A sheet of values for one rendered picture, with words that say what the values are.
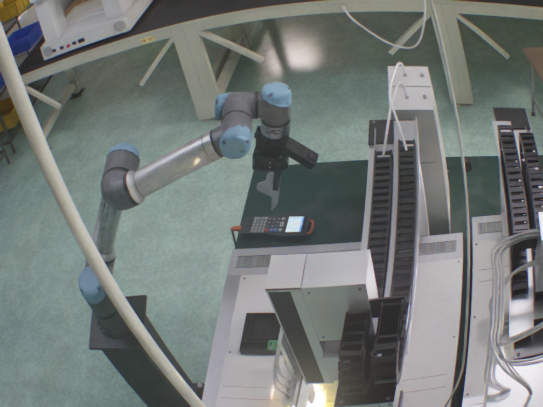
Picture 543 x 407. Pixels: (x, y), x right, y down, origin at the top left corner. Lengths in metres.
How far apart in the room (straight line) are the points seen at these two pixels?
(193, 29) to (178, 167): 1.93
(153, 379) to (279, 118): 1.08
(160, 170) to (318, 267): 0.77
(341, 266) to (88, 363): 2.14
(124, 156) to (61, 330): 1.56
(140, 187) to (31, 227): 2.30
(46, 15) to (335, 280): 3.20
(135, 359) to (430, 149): 1.21
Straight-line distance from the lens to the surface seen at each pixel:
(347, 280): 1.18
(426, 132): 1.83
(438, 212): 2.02
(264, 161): 2.04
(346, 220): 2.21
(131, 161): 2.04
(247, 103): 1.91
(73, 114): 4.95
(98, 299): 2.25
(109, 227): 2.21
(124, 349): 2.33
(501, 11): 3.49
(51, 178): 0.88
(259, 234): 2.22
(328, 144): 3.68
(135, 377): 2.55
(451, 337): 1.75
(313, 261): 1.22
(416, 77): 1.91
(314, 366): 1.38
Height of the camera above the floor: 2.29
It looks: 42 degrees down
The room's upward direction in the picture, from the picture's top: 18 degrees counter-clockwise
